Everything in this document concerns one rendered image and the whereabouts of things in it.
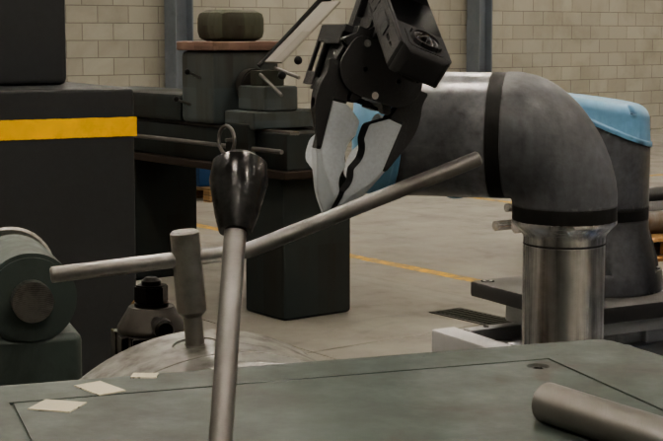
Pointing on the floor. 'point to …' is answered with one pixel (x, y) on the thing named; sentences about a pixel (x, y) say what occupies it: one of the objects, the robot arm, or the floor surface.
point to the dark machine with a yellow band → (63, 144)
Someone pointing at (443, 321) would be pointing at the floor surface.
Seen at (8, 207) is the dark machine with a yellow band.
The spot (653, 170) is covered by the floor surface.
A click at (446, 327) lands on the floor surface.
